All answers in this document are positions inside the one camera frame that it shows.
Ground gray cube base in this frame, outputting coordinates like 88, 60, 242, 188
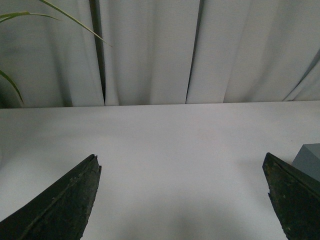
292, 143, 320, 182

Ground green plant leaves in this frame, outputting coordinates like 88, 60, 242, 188
0, 0, 110, 108

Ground white curtain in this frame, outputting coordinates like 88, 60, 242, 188
0, 0, 320, 109

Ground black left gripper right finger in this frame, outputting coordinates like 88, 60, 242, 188
262, 152, 320, 240

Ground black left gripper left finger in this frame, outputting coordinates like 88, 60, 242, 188
0, 154, 102, 240

